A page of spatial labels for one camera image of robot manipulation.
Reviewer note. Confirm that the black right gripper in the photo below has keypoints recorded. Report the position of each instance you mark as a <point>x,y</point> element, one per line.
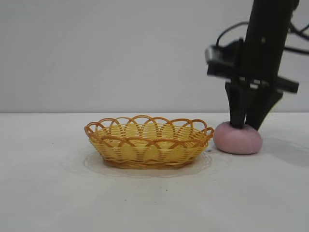
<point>265,43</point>

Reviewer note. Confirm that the pink peach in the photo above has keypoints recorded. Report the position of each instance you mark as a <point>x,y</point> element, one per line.
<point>237,142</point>

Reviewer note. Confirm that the yellow woven wicker basket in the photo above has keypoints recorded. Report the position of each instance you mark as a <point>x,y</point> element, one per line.
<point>147,147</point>

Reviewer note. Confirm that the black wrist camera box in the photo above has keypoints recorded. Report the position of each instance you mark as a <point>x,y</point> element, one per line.
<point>223,54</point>

